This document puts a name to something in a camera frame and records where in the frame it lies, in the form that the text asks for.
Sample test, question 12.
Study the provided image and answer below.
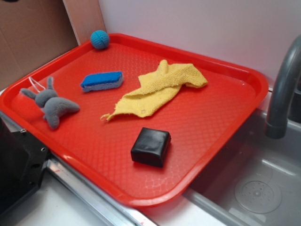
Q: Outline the black box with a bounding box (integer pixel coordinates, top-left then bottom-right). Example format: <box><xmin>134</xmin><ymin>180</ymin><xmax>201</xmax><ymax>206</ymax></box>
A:
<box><xmin>131</xmin><ymin>128</ymin><xmax>171</xmax><ymax>168</ymax></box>

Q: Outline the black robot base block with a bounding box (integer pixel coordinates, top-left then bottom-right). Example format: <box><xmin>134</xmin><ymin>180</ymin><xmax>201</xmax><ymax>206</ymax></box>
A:
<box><xmin>0</xmin><ymin>120</ymin><xmax>49</xmax><ymax>217</ymax></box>

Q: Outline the red plastic tray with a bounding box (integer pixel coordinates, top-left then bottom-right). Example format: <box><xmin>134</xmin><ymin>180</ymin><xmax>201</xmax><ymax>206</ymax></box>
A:
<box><xmin>0</xmin><ymin>34</ymin><xmax>268</xmax><ymax>207</ymax></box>

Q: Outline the yellow cloth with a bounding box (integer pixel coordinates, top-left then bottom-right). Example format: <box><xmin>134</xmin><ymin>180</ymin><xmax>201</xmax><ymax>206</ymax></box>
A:
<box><xmin>101</xmin><ymin>60</ymin><xmax>208</xmax><ymax>121</ymax></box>

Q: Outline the blue sponge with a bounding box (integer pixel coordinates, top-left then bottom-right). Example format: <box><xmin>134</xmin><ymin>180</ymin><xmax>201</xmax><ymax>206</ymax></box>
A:
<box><xmin>80</xmin><ymin>72</ymin><xmax>124</xmax><ymax>92</ymax></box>

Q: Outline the blue knitted ball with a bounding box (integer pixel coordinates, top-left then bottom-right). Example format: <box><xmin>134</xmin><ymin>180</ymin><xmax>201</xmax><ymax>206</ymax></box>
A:
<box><xmin>90</xmin><ymin>30</ymin><xmax>110</xmax><ymax>49</ymax></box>

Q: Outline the grey plush bunny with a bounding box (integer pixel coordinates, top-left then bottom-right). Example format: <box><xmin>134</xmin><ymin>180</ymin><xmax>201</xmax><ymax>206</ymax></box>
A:
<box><xmin>20</xmin><ymin>77</ymin><xmax>79</xmax><ymax>129</ymax></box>

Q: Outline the grey sink basin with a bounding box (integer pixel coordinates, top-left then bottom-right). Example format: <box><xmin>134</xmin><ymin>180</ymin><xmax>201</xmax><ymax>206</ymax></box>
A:
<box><xmin>184</xmin><ymin>110</ymin><xmax>301</xmax><ymax>226</ymax></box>

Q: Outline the grey faucet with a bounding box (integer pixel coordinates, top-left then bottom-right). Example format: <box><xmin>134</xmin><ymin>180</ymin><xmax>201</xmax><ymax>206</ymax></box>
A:
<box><xmin>265</xmin><ymin>36</ymin><xmax>301</xmax><ymax>139</ymax></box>

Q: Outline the brown cardboard panel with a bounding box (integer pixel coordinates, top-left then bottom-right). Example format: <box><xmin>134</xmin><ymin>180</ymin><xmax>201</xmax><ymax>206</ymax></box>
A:
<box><xmin>0</xmin><ymin>0</ymin><xmax>78</xmax><ymax>89</ymax></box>

